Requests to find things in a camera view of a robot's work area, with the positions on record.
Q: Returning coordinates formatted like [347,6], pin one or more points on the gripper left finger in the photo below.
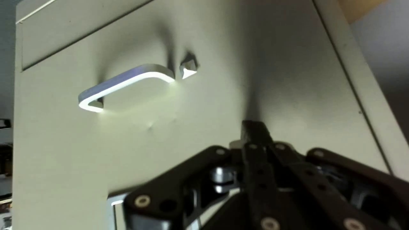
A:
[179,179]

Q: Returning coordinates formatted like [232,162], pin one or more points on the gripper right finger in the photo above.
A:
[351,179]

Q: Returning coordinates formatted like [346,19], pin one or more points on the silver drawer latch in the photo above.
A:
[188,69]

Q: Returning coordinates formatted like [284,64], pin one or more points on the beige file cabinet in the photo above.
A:
[358,80]

